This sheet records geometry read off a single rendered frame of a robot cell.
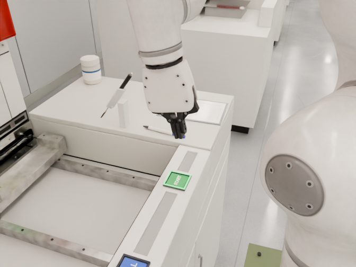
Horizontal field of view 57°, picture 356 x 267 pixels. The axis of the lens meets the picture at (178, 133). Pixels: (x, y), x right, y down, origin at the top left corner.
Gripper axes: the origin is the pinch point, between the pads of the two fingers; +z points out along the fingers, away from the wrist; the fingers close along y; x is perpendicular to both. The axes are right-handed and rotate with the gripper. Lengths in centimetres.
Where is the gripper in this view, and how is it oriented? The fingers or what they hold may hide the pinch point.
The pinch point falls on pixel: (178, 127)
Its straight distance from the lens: 71.3
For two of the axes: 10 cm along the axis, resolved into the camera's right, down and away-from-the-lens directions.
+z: 2.0, 8.5, 4.8
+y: 9.2, 0.0, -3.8
